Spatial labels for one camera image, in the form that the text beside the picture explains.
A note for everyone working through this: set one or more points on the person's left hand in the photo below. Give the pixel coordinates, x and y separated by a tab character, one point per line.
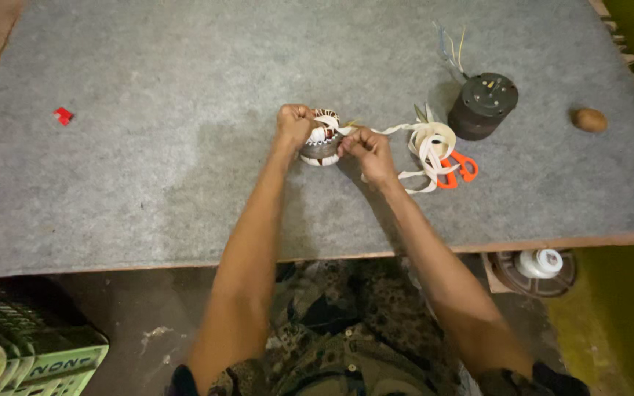
293	125

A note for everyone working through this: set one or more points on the person's right hand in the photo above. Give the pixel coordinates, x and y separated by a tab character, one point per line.
371	154

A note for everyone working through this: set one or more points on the person's right fingers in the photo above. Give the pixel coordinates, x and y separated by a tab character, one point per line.
353	141

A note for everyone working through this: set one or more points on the person's left fingers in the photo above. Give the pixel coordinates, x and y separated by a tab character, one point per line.
298	111

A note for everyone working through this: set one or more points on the wound motor stator coil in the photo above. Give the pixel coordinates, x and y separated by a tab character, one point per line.
321	144

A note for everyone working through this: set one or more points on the white cotton tape roll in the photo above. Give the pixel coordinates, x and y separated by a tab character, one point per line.
432	146

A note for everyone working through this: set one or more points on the grey felt table mat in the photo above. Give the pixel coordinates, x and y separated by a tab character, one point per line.
306	126

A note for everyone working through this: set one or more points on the black cylindrical motor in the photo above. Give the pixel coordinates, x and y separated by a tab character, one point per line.
482	105

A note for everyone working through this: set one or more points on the person's camouflage clothing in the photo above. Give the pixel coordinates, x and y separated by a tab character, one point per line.
350	341

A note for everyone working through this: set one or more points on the round fan with white hub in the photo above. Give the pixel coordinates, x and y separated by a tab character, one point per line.
534	270

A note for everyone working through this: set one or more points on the small red piece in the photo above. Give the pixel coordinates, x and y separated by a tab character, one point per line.
63	115

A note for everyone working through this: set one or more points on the brown oval object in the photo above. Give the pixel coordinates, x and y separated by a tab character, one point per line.
589	120

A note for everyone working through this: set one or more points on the green plastic crate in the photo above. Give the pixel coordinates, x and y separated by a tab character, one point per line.
25	346

